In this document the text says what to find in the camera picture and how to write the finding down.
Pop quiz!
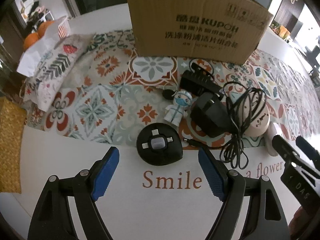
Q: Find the round black device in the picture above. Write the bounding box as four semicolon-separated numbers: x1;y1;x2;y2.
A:
136;122;183;166

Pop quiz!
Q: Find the orange fruit right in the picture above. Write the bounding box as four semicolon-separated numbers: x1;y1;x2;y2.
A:
37;21;55;38

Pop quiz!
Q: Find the woven yellow placemat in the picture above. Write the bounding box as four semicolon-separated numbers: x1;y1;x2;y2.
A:
0;97;27;193

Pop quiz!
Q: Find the round beige sensor light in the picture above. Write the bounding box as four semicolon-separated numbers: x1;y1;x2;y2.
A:
231;91;270;137

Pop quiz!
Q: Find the folded floral cloth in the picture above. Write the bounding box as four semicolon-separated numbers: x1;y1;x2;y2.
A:
23;34;94;112

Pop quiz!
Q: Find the brown cardboard box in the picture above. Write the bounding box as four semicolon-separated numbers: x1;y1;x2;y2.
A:
127;0;272;64

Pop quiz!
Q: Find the patterned tile table runner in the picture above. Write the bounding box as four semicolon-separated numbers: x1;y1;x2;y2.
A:
27;30;319;146

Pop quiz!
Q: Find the masked medic figurine keychain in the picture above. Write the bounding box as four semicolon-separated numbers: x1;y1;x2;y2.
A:
164;89;193;127

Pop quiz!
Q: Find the orange fruit left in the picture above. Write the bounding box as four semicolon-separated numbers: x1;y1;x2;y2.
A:
23;32;39;51

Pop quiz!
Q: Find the black power adapter with cable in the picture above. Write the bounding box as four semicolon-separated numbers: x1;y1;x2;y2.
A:
190;81;267;170

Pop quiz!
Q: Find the orange fruit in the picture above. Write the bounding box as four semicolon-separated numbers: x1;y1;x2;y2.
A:
23;32;39;51
37;21;55;38

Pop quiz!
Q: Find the person's right hand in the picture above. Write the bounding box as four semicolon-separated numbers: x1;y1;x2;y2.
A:
289;206;319;240

